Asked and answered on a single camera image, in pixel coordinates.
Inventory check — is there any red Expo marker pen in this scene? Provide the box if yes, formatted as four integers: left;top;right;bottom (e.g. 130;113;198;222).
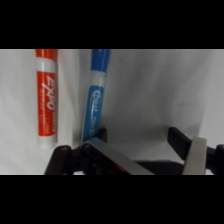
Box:
34;49;60;151

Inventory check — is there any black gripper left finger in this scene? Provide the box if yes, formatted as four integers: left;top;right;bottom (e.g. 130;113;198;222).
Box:
43;135;155;176

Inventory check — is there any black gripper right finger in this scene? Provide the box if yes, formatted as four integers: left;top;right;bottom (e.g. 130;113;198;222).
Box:
167;126;224;176

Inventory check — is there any blue dry erase marker pen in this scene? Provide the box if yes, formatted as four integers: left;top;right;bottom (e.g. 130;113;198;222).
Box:
79;49;112;145

